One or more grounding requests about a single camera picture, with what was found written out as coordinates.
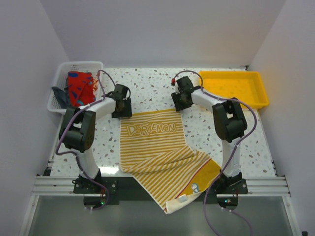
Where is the yellow striped Doraemon towel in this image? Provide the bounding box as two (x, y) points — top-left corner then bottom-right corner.
(120, 109), (221, 214)

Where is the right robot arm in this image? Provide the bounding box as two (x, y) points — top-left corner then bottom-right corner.
(171, 76), (248, 193)

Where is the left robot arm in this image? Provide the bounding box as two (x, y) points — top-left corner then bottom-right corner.
(56, 84), (132, 193)

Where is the orange white patterned cloth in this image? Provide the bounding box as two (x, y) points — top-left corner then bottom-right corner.
(93, 70), (100, 97)

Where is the red patterned towel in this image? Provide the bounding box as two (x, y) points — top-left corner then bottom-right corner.
(67, 71), (96, 107)

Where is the dark grey towel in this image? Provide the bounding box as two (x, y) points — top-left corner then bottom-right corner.
(52, 87), (71, 109)

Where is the yellow plastic tray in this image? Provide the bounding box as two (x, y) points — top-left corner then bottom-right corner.
(199, 71), (269, 109)

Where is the white plastic laundry basket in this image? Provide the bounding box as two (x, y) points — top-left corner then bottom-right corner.
(47, 61), (103, 115)

